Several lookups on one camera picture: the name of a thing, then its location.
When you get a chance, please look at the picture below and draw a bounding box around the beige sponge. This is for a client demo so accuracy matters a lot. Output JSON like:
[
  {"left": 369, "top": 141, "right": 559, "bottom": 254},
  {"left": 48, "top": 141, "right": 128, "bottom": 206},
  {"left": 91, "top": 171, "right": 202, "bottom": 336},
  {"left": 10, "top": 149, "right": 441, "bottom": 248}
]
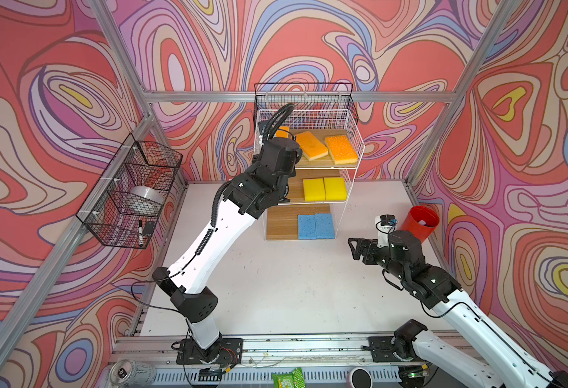
[{"left": 274, "top": 126, "right": 290, "bottom": 138}]

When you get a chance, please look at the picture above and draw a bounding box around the orange sponge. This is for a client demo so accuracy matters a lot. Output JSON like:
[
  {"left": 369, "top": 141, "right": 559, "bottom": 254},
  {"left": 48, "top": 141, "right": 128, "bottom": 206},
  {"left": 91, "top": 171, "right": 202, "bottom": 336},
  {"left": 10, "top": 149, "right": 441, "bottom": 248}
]
[
  {"left": 295, "top": 131, "right": 329, "bottom": 162},
  {"left": 324, "top": 135, "right": 358, "bottom": 166}
]

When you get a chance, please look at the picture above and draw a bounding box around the yellow sponge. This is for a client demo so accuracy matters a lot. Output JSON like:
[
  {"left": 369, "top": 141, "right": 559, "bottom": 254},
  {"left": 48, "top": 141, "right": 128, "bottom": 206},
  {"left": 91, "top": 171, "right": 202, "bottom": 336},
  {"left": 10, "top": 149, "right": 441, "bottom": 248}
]
[
  {"left": 303, "top": 178, "right": 326, "bottom": 202},
  {"left": 324, "top": 177, "right": 348, "bottom": 201}
]

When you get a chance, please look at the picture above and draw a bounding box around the white wire wooden shelf rack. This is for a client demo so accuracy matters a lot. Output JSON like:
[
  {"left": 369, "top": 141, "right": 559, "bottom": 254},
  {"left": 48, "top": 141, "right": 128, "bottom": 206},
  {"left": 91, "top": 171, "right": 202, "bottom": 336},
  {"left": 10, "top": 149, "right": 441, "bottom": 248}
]
[{"left": 262, "top": 108, "right": 365, "bottom": 241}]

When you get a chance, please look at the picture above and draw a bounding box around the blue sponge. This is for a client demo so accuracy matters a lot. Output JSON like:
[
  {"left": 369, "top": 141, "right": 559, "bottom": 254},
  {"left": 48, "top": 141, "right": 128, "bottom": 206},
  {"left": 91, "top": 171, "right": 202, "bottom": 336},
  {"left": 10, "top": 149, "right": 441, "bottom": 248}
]
[
  {"left": 315, "top": 213, "right": 336, "bottom": 239},
  {"left": 298, "top": 214, "right": 317, "bottom": 240}
]

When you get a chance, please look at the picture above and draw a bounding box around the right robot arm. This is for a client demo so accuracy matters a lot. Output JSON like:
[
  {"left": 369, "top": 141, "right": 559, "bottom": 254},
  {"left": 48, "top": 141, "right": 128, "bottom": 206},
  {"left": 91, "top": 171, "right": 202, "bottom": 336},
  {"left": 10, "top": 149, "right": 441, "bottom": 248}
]
[{"left": 348, "top": 231, "right": 568, "bottom": 387}]

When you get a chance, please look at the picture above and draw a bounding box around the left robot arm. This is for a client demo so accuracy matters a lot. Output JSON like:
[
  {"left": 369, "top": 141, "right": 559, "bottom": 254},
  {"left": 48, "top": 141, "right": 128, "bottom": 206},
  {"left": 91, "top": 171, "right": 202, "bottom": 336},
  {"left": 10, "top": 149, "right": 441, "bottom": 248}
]
[{"left": 152, "top": 137, "right": 303, "bottom": 353}]

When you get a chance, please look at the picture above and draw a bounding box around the red plastic cup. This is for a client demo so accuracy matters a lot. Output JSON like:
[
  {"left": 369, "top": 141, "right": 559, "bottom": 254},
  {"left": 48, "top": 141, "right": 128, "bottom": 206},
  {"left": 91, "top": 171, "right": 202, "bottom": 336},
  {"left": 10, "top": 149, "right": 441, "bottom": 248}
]
[{"left": 400, "top": 205, "right": 439, "bottom": 243}]

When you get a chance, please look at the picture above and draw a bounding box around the black round speaker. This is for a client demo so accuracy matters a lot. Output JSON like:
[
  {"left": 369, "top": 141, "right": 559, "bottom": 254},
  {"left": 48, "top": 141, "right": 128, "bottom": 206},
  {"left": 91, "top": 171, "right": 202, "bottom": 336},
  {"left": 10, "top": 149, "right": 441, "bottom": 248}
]
[{"left": 346, "top": 367, "right": 373, "bottom": 388}]

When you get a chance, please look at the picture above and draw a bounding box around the silver tape roll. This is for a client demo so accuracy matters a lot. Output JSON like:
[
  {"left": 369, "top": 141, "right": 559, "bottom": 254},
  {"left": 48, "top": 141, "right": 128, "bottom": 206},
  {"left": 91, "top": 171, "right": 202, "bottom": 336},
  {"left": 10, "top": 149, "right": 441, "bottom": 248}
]
[{"left": 122, "top": 186, "right": 164, "bottom": 217}]

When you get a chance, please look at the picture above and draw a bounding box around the black marker in basket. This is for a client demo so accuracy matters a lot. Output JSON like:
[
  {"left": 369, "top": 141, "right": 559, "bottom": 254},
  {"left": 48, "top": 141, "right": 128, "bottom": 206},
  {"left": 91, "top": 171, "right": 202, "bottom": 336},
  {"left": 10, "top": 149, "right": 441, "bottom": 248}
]
[{"left": 138, "top": 219, "right": 144, "bottom": 249}]

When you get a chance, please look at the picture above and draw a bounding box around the green wipes packet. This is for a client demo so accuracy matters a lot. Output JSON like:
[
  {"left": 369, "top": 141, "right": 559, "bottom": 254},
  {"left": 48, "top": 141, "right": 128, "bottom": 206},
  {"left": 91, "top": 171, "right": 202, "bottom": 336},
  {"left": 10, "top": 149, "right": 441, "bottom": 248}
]
[{"left": 271, "top": 368, "right": 306, "bottom": 388}]

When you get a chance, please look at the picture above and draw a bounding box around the silver drink can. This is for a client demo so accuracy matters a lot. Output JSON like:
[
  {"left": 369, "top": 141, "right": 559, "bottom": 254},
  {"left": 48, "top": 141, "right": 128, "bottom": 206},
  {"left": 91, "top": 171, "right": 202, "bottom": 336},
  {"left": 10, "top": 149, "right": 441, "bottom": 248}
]
[{"left": 109, "top": 359, "right": 157, "bottom": 387}]

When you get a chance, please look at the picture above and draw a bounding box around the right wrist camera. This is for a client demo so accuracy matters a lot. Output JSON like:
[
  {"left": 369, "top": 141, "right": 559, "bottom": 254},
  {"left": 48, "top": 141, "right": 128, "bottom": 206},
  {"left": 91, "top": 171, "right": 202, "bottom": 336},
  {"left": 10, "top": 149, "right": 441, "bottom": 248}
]
[{"left": 375, "top": 214, "right": 397, "bottom": 248}]

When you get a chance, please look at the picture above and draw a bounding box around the black wire basket back wall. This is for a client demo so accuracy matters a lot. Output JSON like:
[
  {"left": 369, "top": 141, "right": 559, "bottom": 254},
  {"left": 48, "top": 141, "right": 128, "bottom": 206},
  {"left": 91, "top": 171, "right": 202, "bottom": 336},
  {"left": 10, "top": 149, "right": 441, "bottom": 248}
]
[{"left": 253, "top": 80, "right": 359, "bottom": 129}]

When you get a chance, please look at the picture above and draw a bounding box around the black wire basket wall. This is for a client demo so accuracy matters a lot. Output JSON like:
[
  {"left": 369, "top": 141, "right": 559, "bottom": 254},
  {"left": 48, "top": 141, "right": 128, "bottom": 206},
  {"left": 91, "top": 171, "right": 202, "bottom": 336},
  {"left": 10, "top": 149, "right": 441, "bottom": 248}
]
[
  {"left": 253, "top": 80, "right": 359, "bottom": 129},
  {"left": 77, "top": 134, "right": 183, "bottom": 249}
]

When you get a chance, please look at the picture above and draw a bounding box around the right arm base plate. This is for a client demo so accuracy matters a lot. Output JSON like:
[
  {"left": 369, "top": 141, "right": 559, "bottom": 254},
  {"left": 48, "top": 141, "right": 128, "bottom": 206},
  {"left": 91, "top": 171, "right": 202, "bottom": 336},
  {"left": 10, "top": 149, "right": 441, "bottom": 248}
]
[{"left": 361, "top": 336, "right": 426, "bottom": 365}]

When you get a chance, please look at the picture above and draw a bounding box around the black wire basket left wall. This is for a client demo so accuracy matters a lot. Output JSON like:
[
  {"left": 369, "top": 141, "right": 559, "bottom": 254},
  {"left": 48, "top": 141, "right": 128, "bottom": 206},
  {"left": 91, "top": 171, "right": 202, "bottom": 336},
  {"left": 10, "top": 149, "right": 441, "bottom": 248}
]
[{"left": 77, "top": 134, "right": 183, "bottom": 249}]

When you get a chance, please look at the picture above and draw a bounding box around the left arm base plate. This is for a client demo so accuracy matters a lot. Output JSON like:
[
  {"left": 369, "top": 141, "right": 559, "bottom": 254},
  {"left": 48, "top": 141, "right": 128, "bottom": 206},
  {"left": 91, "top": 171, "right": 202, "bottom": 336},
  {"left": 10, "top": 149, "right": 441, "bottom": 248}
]
[{"left": 171, "top": 337, "right": 244, "bottom": 366}]

